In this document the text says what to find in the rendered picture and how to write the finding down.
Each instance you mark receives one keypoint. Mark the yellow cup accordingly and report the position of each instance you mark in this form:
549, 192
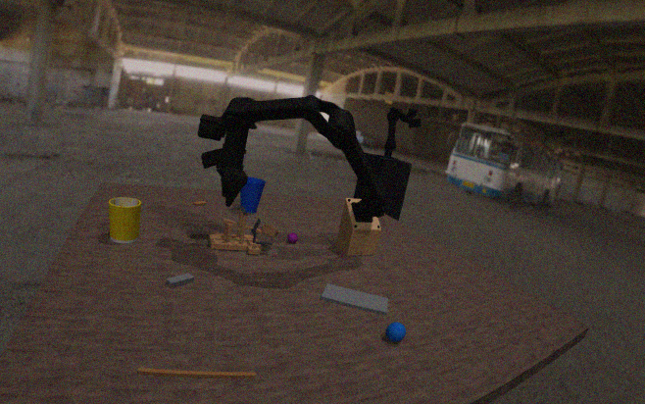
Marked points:
124, 217

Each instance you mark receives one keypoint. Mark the blue plastic cup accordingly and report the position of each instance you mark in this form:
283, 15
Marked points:
250, 194

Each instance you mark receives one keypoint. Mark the blue ball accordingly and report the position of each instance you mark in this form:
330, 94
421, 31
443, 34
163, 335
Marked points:
395, 332

